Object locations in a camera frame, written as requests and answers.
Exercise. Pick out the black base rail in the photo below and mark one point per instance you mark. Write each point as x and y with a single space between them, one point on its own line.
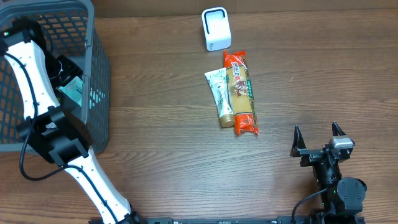
278 220

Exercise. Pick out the white barcode scanner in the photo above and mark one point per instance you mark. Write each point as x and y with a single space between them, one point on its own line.
216 28

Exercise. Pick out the orange spaghetti packet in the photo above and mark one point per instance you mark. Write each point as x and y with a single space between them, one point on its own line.
241 92

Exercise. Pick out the white cosmetic tube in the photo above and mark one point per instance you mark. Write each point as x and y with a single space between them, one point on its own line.
217 80

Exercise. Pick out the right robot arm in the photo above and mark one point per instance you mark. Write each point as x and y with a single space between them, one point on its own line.
342 197

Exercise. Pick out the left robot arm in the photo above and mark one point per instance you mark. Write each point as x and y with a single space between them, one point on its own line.
53 132

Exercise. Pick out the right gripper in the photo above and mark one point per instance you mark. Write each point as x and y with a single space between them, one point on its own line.
299 149

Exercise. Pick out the teal snack packet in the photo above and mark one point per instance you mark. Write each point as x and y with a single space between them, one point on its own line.
74 90

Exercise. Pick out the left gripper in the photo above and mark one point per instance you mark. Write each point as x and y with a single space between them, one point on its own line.
66 73

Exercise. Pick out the grey plastic shopping basket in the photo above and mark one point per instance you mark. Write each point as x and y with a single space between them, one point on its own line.
69 30

